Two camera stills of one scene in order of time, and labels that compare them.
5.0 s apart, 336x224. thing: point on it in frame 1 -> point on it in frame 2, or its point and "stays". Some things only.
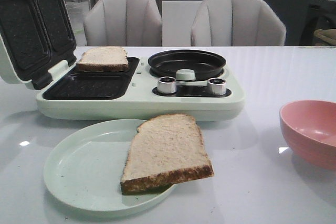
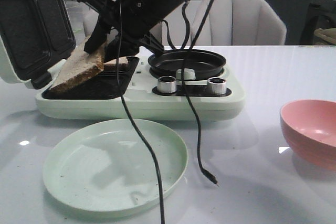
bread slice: [167, 149] -> [80, 63]
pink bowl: [309, 127] stays
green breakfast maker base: [137, 94] stays
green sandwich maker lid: [37, 33] stays
